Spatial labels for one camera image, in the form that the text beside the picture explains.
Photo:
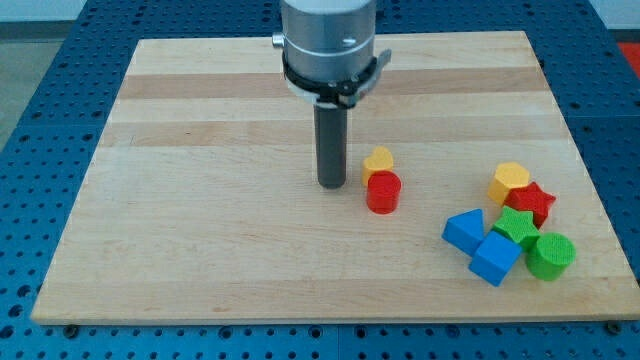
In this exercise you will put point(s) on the yellow heart block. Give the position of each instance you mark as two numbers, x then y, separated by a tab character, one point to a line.
380	159

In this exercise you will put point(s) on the yellow hexagon block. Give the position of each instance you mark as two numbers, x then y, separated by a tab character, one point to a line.
507	176

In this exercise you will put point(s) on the green star block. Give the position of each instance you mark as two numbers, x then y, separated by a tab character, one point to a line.
518	227

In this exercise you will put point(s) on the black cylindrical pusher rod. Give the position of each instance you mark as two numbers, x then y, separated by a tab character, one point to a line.
331	139

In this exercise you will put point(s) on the red star block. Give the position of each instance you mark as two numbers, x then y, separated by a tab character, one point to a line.
531	198

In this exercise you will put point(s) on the blue cube block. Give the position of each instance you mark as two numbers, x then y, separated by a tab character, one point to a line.
494	258

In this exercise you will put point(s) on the green cylinder block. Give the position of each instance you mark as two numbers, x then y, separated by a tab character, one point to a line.
550	256

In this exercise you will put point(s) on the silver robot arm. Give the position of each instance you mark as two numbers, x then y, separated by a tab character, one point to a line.
328	50

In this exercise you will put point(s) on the red cylinder block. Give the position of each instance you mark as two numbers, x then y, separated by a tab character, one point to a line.
383	192

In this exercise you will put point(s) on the blue triangle block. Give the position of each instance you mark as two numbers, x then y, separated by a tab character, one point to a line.
465	231

